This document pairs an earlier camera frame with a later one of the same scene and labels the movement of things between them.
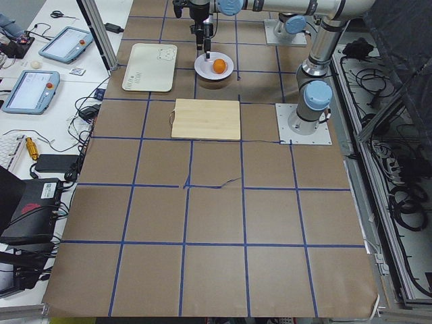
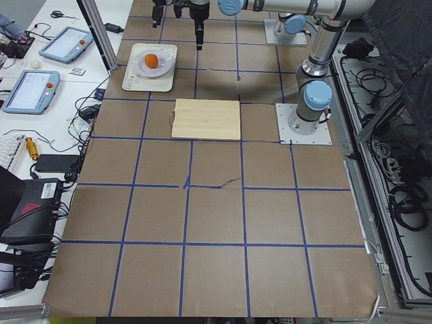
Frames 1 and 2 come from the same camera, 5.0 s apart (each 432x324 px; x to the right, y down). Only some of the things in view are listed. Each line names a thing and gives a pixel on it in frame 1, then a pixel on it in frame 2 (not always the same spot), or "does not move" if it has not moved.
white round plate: [204, 69] → [165, 62]
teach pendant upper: [67, 45] does not move
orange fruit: [219, 65] → [151, 61]
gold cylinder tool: [32, 148] does not move
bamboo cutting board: [202, 119] does not move
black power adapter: [114, 28] does not move
